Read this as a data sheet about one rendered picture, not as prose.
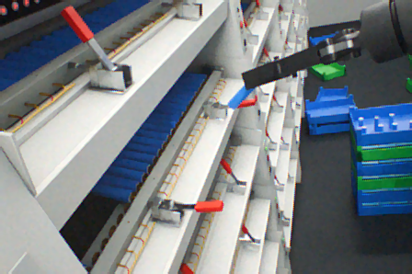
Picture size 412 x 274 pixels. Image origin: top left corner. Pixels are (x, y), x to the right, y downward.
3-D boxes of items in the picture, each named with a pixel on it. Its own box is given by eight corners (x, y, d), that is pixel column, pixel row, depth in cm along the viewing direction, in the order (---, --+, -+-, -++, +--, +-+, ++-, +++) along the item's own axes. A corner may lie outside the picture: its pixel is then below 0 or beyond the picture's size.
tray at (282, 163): (291, 135, 166) (295, 111, 158) (280, 228, 119) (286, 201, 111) (251, 129, 171) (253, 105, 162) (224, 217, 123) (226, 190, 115)
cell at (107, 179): (103, 178, 50) (142, 188, 49) (97, 187, 49) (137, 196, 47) (100, 170, 49) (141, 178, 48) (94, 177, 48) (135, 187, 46)
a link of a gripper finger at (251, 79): (285, 77, 51) (282, 78, 51) (248, 89, 56) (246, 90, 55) (279, 59, 51) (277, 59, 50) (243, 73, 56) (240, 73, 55)
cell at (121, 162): (115, 162, 53) (153, 170, 52) (109, 169, 52) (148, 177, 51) (113, 154, 52) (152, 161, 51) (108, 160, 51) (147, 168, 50)
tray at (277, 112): (286, 101, 157) (291, 74, 148) (272, 188, 109) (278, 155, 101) (244, 95, 161) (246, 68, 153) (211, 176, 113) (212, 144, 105)
